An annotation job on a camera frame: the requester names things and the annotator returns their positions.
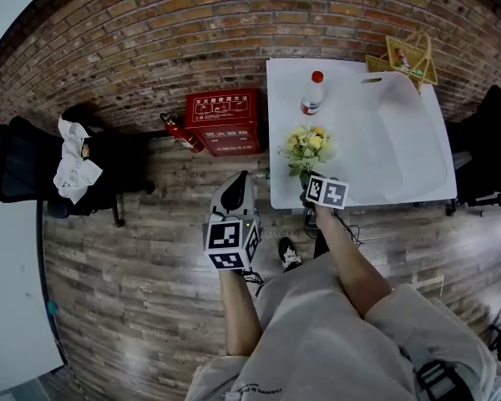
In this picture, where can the person's right forearm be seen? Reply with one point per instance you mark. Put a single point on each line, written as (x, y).
(350, 265)

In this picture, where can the white crumpled cloth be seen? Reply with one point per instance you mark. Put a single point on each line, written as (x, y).
(73, 165)

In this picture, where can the small teal object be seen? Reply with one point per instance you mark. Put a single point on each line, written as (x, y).
(51, 306)

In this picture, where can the yellow flowers bouquet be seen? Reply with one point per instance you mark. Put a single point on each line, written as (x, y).
(309, 144)

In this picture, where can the red fire extinguisher box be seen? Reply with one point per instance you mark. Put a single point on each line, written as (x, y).
(221, 115)

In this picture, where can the person's black shoe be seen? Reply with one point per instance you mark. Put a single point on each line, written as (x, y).
(290, 255)

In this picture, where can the person's left forearm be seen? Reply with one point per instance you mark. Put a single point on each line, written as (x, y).
(240, 311)

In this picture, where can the colourful snack packet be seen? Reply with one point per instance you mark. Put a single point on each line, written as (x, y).
(401, 59)

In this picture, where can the red fire extinguisher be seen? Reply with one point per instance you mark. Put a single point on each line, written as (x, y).
(183, 136)

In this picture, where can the person's grey shirt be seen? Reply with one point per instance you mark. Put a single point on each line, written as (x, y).
(317, 341)

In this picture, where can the black mesh office chair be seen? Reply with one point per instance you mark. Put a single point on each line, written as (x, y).
(16, 169)
(488, 157)

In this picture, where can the clear bottle red cap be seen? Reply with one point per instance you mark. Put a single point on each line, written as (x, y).
(313, 98)

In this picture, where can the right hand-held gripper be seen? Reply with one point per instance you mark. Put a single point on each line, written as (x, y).
(332, 194)

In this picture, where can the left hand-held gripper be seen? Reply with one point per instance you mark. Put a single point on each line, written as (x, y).
(223, 236)

